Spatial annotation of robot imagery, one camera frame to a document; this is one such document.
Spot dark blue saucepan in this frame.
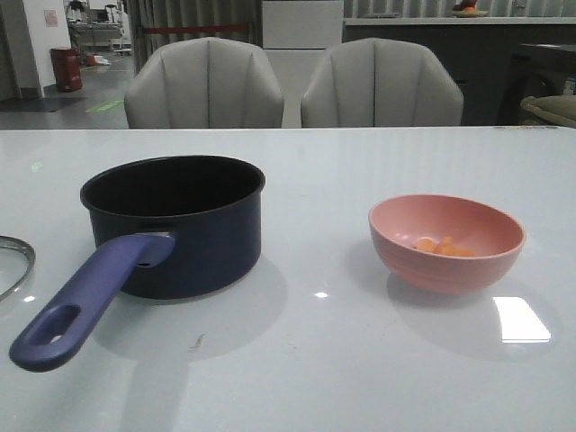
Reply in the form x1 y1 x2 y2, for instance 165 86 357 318
9 155 266 373

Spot pink bowl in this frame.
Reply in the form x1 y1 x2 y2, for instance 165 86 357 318
368 193 527 294

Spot red trash bin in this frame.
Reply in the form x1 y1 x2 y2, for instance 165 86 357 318
50 48 83 92

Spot beige cushion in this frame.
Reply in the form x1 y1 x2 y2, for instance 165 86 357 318
520 94 575 129

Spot red barrier belt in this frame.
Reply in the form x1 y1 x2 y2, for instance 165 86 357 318
139 22 252 35

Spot right beige chair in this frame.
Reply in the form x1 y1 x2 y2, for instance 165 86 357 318
301 38 464 128

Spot glass lid blue knob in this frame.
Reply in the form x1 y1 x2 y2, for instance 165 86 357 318
1 236 36 301

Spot grey curtain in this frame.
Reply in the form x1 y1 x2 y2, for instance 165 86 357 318
126 0 262 72

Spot left beige chair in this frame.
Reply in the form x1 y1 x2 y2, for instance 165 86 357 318
124 37 284 129

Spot white cabinet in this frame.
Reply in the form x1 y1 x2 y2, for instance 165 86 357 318
262 1 344 129

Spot fruit plate on counter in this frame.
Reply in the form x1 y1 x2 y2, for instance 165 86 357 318
451 0 489 18

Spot beige chair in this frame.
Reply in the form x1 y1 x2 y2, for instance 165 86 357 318
301 38 464 128
124 37 284 129

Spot dark kitchen counter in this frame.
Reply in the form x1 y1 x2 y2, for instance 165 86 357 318
343 17 575 126

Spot orange ham slices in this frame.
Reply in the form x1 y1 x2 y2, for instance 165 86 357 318
414 236 476 257

